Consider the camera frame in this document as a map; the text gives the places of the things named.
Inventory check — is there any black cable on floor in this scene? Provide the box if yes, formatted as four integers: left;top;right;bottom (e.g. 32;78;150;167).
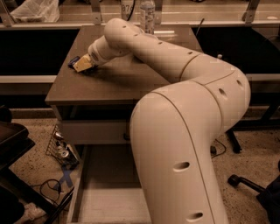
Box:
29;178;75;224

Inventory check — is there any dark chair at left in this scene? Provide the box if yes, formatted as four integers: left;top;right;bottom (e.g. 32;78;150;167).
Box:
0;106;57;224

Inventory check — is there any blue rxbar blueberry packet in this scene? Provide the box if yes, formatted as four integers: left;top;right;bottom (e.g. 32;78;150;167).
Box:
67;56;81;69

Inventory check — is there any closed drawer with black handle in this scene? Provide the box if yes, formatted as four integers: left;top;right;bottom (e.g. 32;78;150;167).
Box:
58;120;130;144

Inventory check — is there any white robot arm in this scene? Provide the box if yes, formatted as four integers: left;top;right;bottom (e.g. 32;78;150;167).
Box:
74;18;250;224

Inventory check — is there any black office chair base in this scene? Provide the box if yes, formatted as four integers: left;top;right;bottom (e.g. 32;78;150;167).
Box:
227;158;280;224

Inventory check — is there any blue tape cross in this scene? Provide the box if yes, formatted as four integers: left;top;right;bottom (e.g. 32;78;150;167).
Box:
56;166;74;188

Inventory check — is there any black table leg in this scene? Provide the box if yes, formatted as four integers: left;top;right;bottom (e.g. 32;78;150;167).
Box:
226;129;242;154

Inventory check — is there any grey drawer cabinet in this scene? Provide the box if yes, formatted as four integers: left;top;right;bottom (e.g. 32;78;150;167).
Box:
45;24;205;224

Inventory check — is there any wire basket with cans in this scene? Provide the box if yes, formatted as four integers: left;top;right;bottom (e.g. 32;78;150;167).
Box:
45;125;79;170

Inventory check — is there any clear water bottle on cabinet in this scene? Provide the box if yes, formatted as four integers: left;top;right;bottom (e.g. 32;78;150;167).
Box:
139;0;155;34

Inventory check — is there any white plastic bag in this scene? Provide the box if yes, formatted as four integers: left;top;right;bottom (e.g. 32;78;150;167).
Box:
10;0;60;23

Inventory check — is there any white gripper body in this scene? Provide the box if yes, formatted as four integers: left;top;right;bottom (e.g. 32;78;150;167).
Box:
87;36;116;66

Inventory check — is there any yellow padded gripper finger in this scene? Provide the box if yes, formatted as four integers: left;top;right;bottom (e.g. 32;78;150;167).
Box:
73;54;94;73

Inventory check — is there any open lower drawer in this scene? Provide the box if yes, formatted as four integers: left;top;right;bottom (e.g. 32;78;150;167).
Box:
66;144;151;224

